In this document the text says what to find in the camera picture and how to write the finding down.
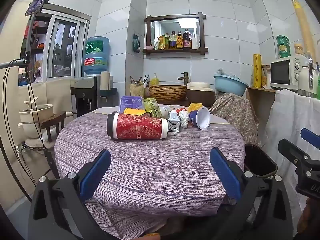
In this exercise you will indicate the black trash bin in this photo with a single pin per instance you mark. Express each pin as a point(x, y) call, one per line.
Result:
point(261, 160)

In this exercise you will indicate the yellow foam net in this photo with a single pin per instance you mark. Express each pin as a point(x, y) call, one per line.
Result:
point(195, 106)

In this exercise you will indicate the dark wooden counter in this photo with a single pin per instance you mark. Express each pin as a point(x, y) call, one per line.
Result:
point(180, 102)

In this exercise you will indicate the brown rice cooker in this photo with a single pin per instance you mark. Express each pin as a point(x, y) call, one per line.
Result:
point(200, 95)

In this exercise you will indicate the paisley cloth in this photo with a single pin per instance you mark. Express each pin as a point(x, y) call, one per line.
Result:
point(237, 115)

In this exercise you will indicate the purple tissue pack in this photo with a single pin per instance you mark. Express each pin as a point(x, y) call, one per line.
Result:
point(131, 103)

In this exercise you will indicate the dark green cup holder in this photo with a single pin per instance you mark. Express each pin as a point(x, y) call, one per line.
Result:
point(108, 92)

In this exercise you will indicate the dark wooden chair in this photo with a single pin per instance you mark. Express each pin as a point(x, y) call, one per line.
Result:
point(53, 120)

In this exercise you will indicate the aluminium frame window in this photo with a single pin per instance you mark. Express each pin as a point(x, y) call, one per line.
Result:
point(51, 42)

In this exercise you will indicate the small grey carton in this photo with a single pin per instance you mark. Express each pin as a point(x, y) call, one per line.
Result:
point(173, 123)

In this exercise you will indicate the blue water jug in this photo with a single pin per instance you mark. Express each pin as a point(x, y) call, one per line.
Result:
point(96, 55)

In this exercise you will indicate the green wall packet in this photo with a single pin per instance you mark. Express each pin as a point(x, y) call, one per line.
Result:
point(136, 43)

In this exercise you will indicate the green paper bowl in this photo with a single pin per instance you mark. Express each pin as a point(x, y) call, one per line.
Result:
point(284, 51)
point(282, 40)

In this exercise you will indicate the white cloth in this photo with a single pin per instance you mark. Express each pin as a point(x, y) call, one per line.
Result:
point(287, 120)

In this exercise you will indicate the white ladle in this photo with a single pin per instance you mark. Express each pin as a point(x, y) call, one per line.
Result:
point(31, 100)

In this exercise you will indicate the white microwave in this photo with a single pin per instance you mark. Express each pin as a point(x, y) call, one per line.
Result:
point(282, 72)

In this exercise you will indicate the white paper cup tube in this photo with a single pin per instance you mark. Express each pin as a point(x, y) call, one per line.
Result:
point(104, 81)

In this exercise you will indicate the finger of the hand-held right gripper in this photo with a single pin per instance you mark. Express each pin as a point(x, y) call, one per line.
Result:
point(292, 151)
point(311, 136)

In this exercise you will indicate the smartphone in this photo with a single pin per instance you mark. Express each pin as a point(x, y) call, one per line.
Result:
point(40, 0)

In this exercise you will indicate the water dispenser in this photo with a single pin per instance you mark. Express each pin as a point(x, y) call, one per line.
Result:
point(85, 85)

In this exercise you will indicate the red foam net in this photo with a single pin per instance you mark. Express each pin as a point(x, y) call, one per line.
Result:
point(180, 110)

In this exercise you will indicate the dark soy sauce bottle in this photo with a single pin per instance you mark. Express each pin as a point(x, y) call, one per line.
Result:
point(186, 41)

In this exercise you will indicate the purple striped tablecloth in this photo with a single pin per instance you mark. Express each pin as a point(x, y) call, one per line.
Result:
point(150, 170)

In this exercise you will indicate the crumpled white tissue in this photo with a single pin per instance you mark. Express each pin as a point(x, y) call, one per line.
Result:
point(184, 118)

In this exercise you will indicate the small pink pot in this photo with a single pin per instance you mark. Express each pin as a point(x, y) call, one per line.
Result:
point(149, 48)

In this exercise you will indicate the yellow green packet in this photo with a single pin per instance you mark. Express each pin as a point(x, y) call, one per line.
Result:
point(159, 43)

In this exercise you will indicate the blue paper cup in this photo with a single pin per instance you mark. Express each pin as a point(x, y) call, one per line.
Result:
point(202, 118)

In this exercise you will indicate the yellow bag roll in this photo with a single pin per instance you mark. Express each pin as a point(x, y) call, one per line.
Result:
point(257, 70)

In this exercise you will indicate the yellow oil bottle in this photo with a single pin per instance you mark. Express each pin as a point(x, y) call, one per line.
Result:
point(167, 42)

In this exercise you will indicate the yellow paper cup sleeve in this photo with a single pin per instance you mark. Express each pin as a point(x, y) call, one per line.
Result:
point(303, 25)

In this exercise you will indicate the cream chopstick holder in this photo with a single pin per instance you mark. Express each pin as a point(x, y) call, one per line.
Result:
point(136, 90)

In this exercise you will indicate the blue label bottle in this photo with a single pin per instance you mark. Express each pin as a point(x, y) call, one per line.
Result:
point(173, 42)

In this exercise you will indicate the dark wooden wall shelf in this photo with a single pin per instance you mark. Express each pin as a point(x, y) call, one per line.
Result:
point(147, 33)

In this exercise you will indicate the green snack packet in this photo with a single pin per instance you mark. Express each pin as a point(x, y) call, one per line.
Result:
point(152, 107)

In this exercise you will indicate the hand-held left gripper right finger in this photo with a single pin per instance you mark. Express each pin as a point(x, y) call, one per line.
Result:
point(225, 175)

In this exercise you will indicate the bunch of dark chopsticks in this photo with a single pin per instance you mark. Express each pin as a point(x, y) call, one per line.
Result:
point(138, 80)

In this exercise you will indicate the glass jar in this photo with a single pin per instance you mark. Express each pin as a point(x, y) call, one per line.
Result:
point(265, 77)

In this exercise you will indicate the blue plastic basin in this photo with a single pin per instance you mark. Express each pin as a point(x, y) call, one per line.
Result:
point(230, 86)

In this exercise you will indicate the black phone stand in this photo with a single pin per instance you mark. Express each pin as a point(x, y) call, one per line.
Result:
point(30, 37)

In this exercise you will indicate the brass faucet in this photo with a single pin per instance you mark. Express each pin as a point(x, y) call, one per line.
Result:
point(185, 78)

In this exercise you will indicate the wooden side table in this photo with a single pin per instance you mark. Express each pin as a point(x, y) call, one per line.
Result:
point(260, 110)

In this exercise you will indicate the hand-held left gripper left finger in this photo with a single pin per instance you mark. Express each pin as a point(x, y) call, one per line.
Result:
point(96, 172)

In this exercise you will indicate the red tumbler with black lid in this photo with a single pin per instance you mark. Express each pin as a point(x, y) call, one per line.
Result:
point(140, 126)

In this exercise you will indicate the wicker basin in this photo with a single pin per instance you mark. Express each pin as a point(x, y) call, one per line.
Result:
point(167, 92)

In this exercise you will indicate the white plastic bottle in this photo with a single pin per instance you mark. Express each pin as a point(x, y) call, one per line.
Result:
point(166, 110)

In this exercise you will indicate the yellow soap dispenser bottle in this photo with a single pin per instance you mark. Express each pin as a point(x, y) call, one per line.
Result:
point(154, 80)

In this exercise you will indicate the orange label bottle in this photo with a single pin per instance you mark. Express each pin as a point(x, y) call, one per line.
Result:
point(179, 42)

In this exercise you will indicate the grey cloth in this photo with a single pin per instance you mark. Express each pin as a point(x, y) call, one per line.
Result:
point(225, 73)

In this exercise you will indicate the white thermos kettle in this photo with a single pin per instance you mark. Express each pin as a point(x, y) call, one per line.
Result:
point(304, 80)

